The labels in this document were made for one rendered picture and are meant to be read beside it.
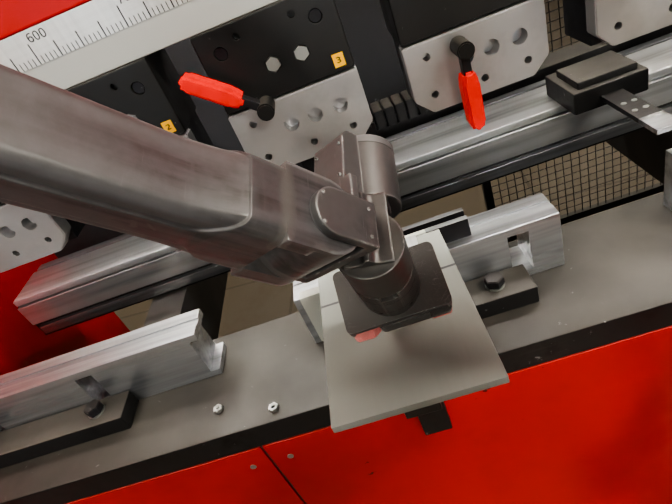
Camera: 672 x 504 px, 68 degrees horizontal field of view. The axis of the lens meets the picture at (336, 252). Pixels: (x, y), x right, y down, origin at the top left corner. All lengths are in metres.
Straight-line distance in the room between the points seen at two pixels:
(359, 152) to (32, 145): 0.24
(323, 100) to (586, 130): 0.58
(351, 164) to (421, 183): 0.55
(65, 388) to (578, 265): 0.81
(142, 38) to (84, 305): 0.70
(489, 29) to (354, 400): 0.41
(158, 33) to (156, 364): 0.49
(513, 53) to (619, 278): 0.35
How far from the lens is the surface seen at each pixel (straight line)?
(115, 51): 0.58
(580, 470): 0.99
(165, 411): 0.85
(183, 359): 0.82
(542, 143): 0.99
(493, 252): 0.73
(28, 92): 0.28
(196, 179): 0.29
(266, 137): 0.58
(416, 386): 0.52
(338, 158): 0.40
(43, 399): 0.95
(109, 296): 1.12
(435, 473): 0.88
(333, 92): 0.56
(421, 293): 0.47
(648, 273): 0.78
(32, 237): 0.71
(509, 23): 0.59
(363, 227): 0.34
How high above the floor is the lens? 1.41
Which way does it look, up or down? 34 degrees down
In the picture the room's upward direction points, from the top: 24 degrees counter-clockwise
